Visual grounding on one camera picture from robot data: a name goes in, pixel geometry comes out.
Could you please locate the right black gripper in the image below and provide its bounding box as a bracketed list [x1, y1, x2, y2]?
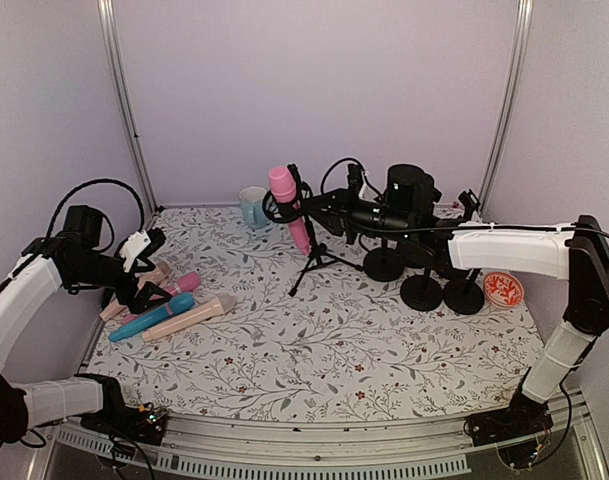
[300, 182, 414, 246]

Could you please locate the beige microphone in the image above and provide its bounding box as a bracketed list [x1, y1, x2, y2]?
[142, 294, 237, 342]
[99, 259, 173, 322]

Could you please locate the black tripod shock-mount stand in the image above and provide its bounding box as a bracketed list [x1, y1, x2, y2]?
[262, 164, 363, 297]

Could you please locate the blue microphone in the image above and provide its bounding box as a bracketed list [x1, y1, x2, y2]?
[109, 292, 195, 343]

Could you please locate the short pink microphone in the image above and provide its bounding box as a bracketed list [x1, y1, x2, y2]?
[117, 272, 201, 324]

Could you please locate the tall pink microphone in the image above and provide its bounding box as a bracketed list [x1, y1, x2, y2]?
[269, 166, 311, 256]

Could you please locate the round stand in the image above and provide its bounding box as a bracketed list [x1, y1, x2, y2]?
[400, 267, 443, 312]
[443, 269, 485, 315]
[363, 238, 405, 282]
[434, 190, 480, 280]
[403, 244, 435, 269]

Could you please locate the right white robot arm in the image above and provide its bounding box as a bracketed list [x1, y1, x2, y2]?
[270, 159, 609, 436]

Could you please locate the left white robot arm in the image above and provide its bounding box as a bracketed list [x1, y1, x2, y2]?
[0, 205, 171, 443]

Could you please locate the floral table mat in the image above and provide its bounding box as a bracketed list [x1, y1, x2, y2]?
[88, 207, 543, 422]

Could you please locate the orange patterned small bowl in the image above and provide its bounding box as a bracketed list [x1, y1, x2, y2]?
[483, 272, 524, 308]

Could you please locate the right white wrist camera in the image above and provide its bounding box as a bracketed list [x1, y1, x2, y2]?
[347, 163, 367, 200]

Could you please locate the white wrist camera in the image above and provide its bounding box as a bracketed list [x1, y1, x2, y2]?
[347, 163, 367, 200]
[117, 228, 166, 273]

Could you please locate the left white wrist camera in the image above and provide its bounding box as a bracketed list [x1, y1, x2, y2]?
[117, 228, 166, 273]

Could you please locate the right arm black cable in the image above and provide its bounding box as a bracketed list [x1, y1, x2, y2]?
[319, 157, 609, 251]

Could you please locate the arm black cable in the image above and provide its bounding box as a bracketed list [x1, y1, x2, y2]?
[319, 157, 609, 251]
[46, 178, 148, 236]

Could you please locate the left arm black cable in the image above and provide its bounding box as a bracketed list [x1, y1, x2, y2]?
[46, 178, 148, 236]

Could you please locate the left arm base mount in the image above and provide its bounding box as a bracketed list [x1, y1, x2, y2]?
[77, 374, 167, 446]

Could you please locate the front aluminium rail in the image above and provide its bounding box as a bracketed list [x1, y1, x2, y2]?
[26, 390, 609, 479]

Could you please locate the right aluminium frame post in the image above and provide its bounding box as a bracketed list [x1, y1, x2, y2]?
[479, 0, 534, 216]

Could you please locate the aluminium frame post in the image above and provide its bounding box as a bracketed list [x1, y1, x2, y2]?
[479, 0, 534, 216]
[97, 0, 158, 214]

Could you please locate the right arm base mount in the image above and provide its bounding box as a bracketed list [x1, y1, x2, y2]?
[463, 393, 553, 446]

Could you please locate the left aluminium frame post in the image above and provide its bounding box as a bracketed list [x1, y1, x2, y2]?
[97, 0, 158, 214]

